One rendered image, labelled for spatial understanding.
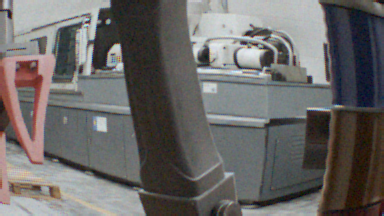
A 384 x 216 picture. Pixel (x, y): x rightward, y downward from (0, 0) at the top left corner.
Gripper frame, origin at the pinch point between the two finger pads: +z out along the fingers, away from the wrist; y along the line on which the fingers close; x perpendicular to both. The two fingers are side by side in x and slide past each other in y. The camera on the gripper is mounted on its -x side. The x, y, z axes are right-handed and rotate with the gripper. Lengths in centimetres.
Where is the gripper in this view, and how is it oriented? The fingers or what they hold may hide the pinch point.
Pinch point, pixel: (16, 176)
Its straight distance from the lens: 62.0
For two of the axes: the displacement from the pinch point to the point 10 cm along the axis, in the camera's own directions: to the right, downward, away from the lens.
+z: 3.4, 8.8, -3.5
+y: 6.1, -4.8, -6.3
